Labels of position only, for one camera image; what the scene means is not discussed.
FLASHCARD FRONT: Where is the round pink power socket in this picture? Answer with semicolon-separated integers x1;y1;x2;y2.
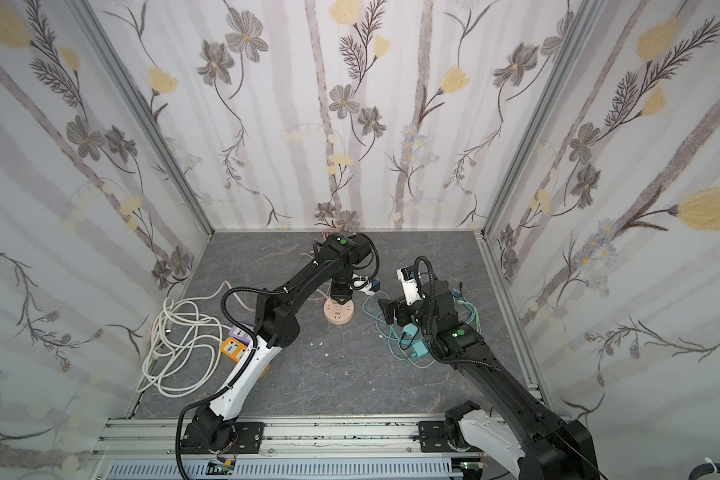
323;298;355;326

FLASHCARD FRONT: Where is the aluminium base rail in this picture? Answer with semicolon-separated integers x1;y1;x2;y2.
81;414;486;479

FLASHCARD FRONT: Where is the white coiled power cable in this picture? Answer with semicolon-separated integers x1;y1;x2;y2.
136;298;232;399

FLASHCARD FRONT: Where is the orange power strip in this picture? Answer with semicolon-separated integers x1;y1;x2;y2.
219;337;249;371

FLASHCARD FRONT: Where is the purple power strip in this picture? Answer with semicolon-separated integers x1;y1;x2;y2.
228;327;251;346

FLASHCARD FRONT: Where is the small teal charger plug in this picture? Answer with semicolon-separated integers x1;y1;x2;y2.
402;323;419;342

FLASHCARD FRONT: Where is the teal usb cable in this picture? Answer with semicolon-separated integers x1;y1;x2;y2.
361;290;436;368

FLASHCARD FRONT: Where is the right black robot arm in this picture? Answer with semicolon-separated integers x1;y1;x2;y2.
380;256;603;479

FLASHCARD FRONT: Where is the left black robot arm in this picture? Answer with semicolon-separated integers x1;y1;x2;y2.
174;232;380;458

